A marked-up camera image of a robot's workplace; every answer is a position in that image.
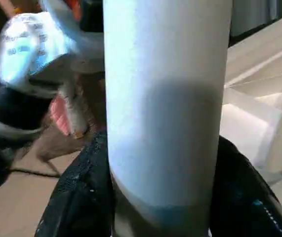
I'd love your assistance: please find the grey-brown curtain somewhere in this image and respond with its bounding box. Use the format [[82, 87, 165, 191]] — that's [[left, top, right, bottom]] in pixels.
[[231, 0, 282, 38]]

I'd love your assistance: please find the white plastic table leg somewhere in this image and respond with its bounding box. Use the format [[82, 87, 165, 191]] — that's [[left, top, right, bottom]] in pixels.
[[102, 0, 233, 237]]

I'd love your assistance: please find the white plastic table top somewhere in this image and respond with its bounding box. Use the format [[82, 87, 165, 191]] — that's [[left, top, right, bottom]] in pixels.
[[221, 14, 282, 188]]

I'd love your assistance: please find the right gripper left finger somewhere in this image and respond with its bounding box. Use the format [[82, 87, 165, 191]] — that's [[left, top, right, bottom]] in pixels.
[[34, 130, 117, 237]]

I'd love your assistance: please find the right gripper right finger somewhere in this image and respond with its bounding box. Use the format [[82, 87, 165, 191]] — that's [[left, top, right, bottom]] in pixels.
[[208, 135, 282, 237]]

